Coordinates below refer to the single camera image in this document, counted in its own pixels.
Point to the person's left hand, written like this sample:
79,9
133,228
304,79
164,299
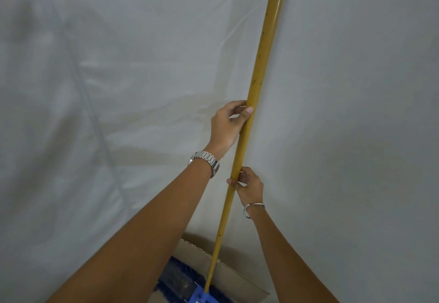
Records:
221,131

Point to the person's right hand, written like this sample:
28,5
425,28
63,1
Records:
252,191

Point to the person's right thumb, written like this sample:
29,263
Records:
246,173

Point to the person's left thumb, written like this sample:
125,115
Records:
245,119

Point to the person's left forearm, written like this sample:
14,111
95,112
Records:
147,237

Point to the person's right forearm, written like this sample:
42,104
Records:
284,261

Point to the silver metal bangle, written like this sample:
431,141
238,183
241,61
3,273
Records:
252,205

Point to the silver metal wristwatch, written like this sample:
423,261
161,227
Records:
205,160

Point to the brown cardboard box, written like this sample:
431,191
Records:
233,275

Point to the white wrinkled sheet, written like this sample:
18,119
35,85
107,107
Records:
103,90

